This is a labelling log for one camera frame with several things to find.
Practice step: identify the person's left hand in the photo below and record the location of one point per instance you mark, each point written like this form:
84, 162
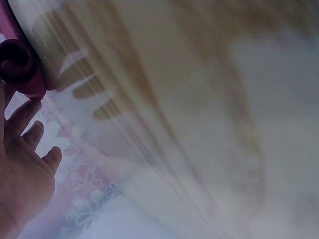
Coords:
22, 179

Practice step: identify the person's left thumb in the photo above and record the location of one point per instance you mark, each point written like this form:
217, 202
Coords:
7, 98

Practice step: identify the dark red cloth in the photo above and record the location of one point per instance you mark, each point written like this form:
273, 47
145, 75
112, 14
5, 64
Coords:
21, 67

